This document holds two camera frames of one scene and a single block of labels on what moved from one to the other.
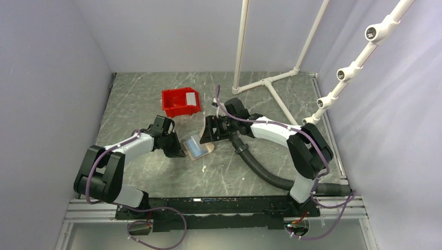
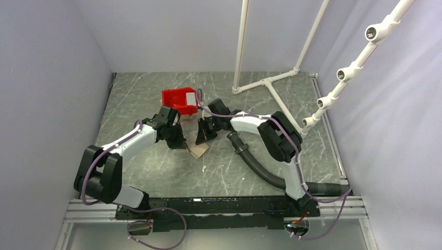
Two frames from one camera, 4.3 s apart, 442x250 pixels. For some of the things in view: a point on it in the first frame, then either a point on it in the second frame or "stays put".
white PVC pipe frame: [373, 36] stays put
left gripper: [176, 151] to [180, 142]
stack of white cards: [191, 98] stays put
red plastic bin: [174, 102] stays put
